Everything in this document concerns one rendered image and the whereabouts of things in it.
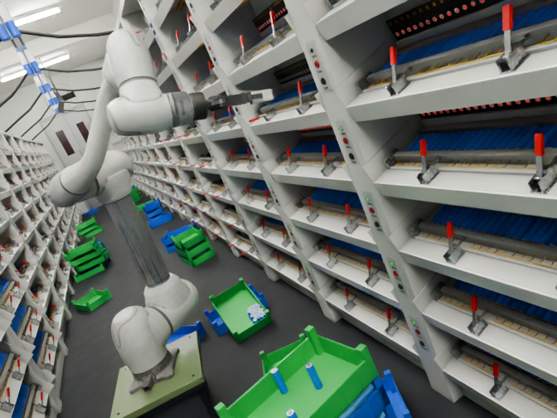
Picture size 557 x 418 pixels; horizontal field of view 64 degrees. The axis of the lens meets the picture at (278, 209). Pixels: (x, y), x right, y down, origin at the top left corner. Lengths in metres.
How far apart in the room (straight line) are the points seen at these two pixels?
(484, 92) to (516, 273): 0.38
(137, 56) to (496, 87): 0.85
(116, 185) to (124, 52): 0.60
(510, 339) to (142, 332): 1.21
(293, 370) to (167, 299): 0.81
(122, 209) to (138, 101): 0.65
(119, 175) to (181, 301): 0.55
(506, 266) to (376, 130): 0.43
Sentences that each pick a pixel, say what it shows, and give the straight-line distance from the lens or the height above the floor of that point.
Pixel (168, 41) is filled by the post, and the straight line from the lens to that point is 2.44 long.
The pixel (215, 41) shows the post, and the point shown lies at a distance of 1.75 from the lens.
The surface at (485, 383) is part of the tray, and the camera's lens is 1.37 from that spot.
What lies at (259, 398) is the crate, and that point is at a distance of 1.12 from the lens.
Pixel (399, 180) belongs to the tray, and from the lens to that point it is 1.08.
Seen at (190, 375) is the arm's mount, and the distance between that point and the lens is 1.75.
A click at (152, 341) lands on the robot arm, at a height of 0.37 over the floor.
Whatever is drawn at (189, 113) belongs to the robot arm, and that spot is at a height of 1.07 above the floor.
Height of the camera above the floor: 1.07
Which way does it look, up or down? 16 degrees down
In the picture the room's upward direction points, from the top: 24 degrees counter-clockwise
